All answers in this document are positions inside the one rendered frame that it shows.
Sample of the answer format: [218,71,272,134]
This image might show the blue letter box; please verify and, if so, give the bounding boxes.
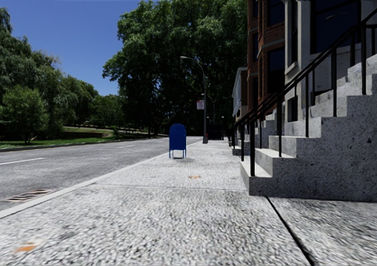
[168,123,187,159]

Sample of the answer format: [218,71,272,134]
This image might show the grey street lamp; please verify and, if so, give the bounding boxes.
[207,95,216,125]
[179,55,209,144]

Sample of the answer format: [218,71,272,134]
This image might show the white building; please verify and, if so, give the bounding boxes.
[231,66,249,122]

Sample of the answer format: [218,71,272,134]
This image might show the trees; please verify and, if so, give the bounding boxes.
[102,0,249,137]
[0,0,126,144]

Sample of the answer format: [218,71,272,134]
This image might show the red brick building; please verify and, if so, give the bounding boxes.
[246,0,286,114]

